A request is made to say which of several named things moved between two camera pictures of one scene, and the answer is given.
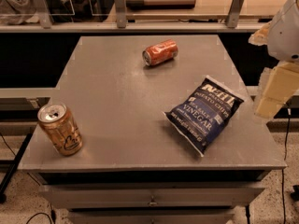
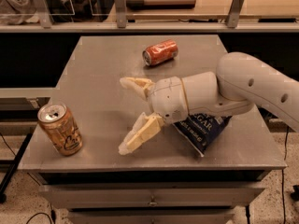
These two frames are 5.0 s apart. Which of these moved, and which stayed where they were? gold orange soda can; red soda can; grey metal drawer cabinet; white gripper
Moved: white gripper
Stayed: grey metal drawer cabinet; gold orange soda can; red soda can
